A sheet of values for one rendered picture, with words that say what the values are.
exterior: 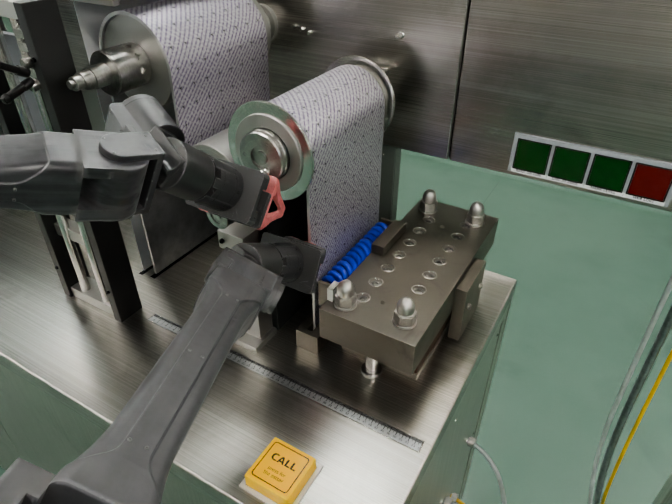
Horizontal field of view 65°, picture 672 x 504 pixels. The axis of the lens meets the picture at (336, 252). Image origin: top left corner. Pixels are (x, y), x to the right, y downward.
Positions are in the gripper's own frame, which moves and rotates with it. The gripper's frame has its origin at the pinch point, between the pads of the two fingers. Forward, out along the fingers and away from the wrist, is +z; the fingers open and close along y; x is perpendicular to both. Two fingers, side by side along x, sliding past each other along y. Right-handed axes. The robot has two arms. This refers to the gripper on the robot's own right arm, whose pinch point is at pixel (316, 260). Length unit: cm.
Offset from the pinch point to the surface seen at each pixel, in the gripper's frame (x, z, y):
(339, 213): 8.0, 3.3, 0.2
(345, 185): 12.6, 2.7, 0.2
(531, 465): -61, 108, 40
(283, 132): 17.6, -13.5, -2.8
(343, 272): -1.2, 4.2, 3.2
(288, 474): -25.5, -14.9, 11.5
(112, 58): 21.6, -20.7, -28.8
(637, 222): 30, 264, 53
